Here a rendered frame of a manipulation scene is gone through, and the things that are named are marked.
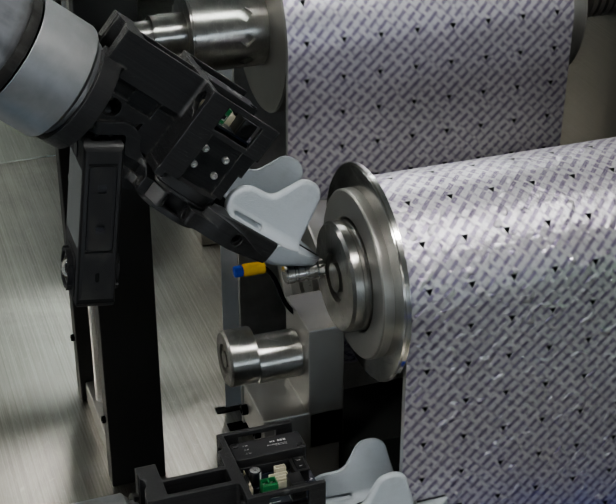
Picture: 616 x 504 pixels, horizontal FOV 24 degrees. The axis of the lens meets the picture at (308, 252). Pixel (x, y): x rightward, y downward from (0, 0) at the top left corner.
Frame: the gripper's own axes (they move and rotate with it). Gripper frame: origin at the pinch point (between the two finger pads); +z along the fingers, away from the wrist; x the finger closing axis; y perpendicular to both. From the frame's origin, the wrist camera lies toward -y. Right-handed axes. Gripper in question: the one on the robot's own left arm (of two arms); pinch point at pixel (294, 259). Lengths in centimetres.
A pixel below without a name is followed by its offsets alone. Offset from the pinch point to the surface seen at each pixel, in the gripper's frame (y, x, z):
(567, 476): -1.5, -8.3, 24.1
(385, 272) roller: 4.0, -7.0, 1.4
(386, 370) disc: -1.6, -6.7, 6.7
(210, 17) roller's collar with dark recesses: 7.7, 20.4, -6.0
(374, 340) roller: -0.4, -6.3, 4.6
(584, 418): 2.8, -8.3, 21.6
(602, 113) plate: 19.9, 23.7, 31.4
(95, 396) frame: -30.7, 36.0, 14.9
